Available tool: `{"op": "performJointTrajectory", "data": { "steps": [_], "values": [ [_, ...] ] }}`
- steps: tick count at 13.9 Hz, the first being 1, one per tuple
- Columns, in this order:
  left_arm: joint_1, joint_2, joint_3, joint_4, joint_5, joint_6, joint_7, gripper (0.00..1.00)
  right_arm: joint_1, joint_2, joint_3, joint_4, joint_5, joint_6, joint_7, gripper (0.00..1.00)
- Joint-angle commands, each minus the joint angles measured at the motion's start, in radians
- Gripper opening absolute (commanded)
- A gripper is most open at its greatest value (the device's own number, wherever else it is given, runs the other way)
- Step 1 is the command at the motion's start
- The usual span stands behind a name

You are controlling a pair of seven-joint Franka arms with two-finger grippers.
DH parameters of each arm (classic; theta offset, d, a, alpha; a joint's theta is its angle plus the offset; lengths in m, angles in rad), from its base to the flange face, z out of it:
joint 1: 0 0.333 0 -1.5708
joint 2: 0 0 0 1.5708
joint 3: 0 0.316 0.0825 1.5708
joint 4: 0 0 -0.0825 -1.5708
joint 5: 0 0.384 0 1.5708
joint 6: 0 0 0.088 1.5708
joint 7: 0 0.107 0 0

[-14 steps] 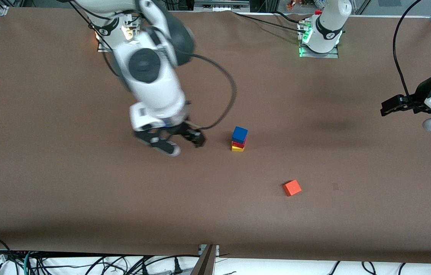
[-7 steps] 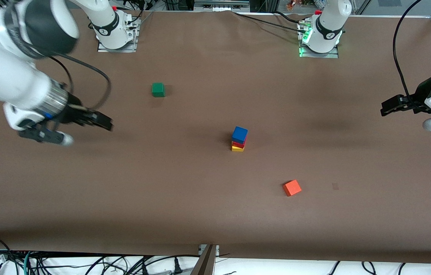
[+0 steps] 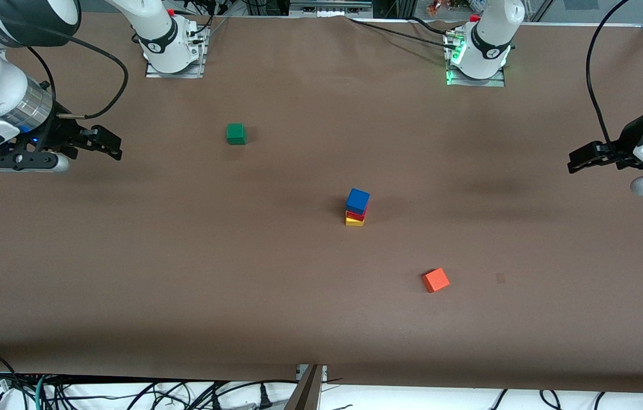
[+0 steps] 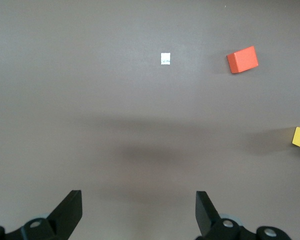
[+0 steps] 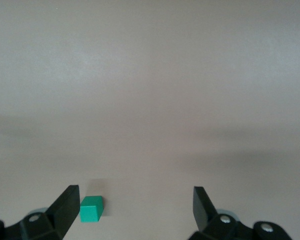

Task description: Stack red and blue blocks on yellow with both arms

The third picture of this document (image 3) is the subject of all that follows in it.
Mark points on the green cube block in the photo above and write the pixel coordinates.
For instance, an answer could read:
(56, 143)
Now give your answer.
(235, 134)

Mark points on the aluminium rail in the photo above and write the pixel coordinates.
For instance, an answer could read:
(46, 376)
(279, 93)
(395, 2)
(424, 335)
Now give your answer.
(330, 7)

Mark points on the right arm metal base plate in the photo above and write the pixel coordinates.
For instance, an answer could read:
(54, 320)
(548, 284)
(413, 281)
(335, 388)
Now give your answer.
(156, 73)

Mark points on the blue cube block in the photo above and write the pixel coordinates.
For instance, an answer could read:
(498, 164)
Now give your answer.
(357, 200)

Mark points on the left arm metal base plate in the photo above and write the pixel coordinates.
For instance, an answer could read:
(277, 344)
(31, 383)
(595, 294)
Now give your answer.
(475, 82)

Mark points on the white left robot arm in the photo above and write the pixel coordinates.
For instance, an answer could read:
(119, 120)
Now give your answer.
(489, 40)

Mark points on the aluminium profile bar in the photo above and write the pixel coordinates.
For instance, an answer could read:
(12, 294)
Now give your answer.
(305, 393)

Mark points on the yellow cube block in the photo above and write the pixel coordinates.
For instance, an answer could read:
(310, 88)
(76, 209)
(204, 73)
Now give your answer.
(353, 222)

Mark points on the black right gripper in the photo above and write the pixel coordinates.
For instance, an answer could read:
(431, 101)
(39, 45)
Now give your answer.
(62, 130)

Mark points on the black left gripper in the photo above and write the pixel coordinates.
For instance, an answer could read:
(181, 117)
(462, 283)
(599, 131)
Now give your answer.
(630, 136)

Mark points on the red cube block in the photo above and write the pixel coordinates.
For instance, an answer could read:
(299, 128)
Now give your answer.
(360, 217)

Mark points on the orange cube block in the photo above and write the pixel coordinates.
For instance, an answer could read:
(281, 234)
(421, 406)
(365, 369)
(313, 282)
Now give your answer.
(435, 280)

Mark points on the brown table cover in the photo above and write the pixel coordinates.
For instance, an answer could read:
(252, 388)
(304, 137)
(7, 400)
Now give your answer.
(298, 313)

